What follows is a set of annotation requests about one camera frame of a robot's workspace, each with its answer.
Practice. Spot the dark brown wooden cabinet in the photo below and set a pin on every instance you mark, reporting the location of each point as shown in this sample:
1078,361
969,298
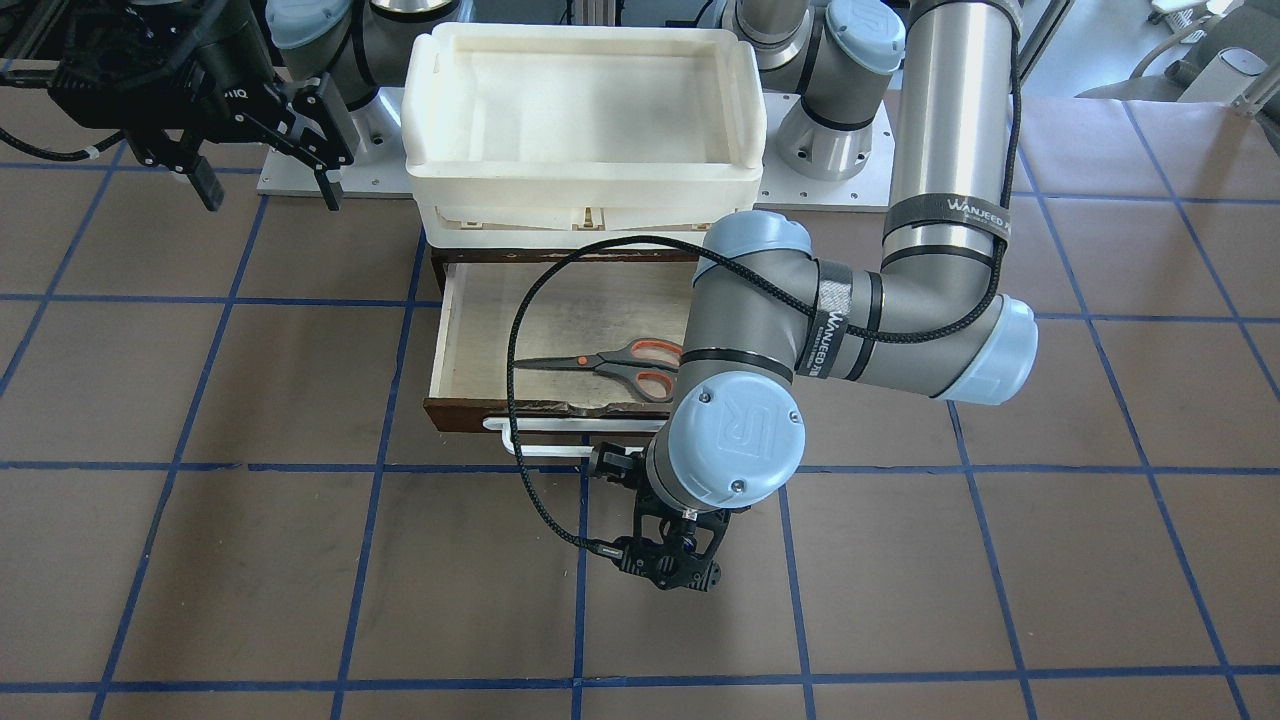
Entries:
441,258

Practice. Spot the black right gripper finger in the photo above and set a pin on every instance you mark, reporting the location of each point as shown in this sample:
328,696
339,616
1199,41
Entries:
206,184
330,187

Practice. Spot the light wooden drawer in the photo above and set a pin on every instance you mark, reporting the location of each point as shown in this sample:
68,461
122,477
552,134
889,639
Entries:
585,308

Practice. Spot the white drawer handle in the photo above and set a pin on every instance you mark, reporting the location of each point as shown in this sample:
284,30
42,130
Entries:
560,436

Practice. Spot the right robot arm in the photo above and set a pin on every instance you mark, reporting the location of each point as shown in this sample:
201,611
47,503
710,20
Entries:
294,76

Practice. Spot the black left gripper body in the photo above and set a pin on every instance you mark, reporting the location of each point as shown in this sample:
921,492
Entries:
607,463

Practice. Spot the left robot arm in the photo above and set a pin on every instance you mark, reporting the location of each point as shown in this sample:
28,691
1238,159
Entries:
929,321

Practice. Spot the white plastic tray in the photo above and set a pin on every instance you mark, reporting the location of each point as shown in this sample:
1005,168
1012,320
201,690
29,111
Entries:
550,137

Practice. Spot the grey orange scissors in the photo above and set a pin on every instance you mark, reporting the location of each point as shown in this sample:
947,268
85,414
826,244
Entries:
648,366

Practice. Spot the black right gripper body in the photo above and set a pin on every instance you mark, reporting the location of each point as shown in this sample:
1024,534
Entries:
222,82

